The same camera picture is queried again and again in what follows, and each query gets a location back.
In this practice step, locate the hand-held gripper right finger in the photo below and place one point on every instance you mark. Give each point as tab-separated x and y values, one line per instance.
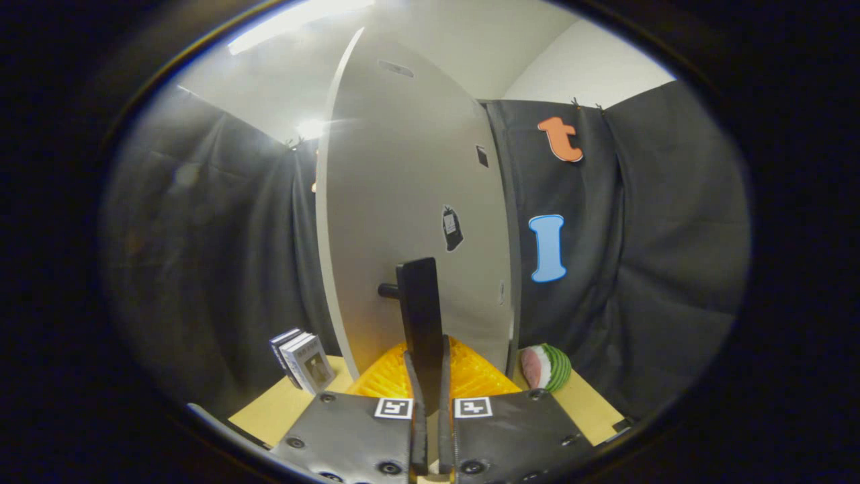
517	430

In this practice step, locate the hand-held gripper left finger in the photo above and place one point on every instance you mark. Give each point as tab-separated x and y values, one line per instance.
349	430

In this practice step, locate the grey shoe cabinet door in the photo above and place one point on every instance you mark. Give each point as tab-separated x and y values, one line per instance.
403	175

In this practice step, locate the toy watermelon slice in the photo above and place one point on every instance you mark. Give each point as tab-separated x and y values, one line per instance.
547	366

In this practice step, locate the grey picture cover book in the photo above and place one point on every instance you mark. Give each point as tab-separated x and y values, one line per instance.
310	366

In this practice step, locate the blue cover book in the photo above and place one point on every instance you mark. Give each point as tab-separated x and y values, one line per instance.
279	346

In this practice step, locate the black backdrop cloth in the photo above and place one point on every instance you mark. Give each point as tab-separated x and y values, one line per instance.
645	255
208	255

